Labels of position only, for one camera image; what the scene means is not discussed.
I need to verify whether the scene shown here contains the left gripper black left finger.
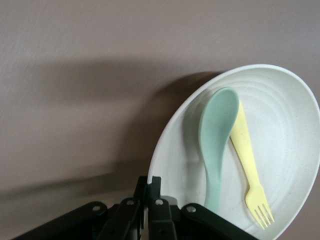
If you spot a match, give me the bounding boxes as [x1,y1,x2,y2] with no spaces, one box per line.
[98,176,148,240]

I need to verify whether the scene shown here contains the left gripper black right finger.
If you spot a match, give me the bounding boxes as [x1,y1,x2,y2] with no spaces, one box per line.
[149,176,180,240]

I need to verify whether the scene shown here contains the yellow plastic fork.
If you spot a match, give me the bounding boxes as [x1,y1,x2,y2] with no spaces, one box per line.
[229,99,276,230]

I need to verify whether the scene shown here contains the beige round plate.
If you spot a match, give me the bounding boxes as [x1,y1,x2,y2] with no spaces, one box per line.
[146,63,320,240]

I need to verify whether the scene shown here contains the mint green plastic spoon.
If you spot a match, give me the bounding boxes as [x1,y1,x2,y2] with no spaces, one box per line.
[198,86,240,215]

